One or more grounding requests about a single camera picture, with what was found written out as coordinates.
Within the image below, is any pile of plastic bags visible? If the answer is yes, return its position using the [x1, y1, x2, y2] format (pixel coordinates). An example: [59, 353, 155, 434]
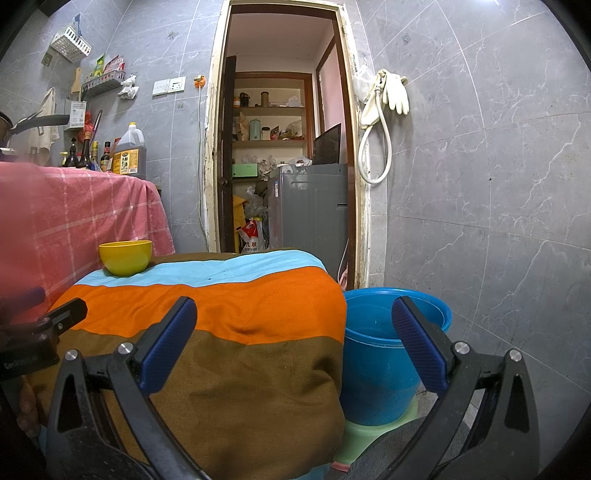
[245, 185, 271, 222]

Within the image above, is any white crumpled rag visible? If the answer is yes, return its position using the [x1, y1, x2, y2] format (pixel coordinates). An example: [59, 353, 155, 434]
[117, 74, 139, 100]

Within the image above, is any beige hanging towel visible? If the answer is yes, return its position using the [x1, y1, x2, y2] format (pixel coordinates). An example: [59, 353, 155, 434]
[30, 88, 61, 164]

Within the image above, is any blue plastic bucket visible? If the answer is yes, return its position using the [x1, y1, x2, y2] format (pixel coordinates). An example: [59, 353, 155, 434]
[342, 287, 453, 426]

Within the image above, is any grey wall rack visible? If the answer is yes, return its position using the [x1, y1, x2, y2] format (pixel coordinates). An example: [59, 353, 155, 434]
[82, 71, 126, 97]

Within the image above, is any black flat screen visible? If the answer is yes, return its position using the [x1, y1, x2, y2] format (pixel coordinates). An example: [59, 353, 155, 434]
[313, 123, 342, 165]

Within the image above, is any red white sack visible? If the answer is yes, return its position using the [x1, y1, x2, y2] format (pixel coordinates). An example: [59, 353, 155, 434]
[238, 220, 269, 254]

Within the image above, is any grey washing machine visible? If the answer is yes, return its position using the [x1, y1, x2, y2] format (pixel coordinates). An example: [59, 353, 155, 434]
[268, 162, 349, 275]

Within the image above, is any pink checked cloth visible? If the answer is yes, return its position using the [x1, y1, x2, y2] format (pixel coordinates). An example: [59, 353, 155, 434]
[0, 161, 176, 324]

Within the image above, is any light green plastic stool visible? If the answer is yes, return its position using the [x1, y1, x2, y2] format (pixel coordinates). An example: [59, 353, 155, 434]
[332, 397, 419, 467]

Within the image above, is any wooden door frame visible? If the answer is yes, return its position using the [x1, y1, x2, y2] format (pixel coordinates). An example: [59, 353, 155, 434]
[203, 0, 372, 289]

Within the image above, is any white plastic bag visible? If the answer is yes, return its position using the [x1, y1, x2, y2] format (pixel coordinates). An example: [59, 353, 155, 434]
[353, 65, 372, 104]

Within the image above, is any person's left hand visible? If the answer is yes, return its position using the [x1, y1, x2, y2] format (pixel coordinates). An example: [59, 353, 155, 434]
[17, 378, 42, 437]

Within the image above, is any yellow bowl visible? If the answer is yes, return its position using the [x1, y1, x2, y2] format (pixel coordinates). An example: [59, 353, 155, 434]
[99, 240, 153, 278]

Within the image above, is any white perforated wall basket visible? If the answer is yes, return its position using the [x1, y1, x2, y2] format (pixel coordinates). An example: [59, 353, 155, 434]
[50, 25, 92, 57]

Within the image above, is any striped orange blue brown blanket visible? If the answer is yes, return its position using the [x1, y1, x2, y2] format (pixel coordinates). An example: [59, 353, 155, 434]
[23, 249, 348, 480]

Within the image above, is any large cooking oil jug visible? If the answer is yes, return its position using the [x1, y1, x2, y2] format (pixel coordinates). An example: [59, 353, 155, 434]
[112, 122, 147, 177]

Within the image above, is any brown door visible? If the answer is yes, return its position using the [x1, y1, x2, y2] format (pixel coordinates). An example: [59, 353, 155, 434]
[217, 55, 238, 254]

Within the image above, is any cream rubber glove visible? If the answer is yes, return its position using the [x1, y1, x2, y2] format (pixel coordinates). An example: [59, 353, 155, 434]
[385, 69, 410, 116]
[360, 71, 386, 129]

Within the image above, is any white hose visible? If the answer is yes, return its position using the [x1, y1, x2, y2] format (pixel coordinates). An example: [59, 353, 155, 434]
[358, 88, 393, 185]

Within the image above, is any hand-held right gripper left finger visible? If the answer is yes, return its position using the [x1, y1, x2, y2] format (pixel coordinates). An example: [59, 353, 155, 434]
[46, 296, 211, 480]

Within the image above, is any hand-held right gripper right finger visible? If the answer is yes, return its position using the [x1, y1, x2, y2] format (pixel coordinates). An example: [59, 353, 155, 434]
[392, 295, 541, 480]

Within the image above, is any white power cable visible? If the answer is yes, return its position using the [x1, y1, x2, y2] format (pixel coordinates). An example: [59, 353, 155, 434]
[198, 88, 207, 252]

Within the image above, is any yellow bag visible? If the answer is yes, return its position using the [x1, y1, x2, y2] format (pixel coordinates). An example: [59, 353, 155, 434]
[232, 195, 250, 232]

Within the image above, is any wooden shelf unit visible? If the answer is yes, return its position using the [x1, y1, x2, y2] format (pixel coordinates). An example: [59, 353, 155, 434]
[232, 71, 315, 148]

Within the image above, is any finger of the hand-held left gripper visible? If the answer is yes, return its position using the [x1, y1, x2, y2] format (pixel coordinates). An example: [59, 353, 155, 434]
[43, 298, 88, 334]
[0, 287, 45, 315]

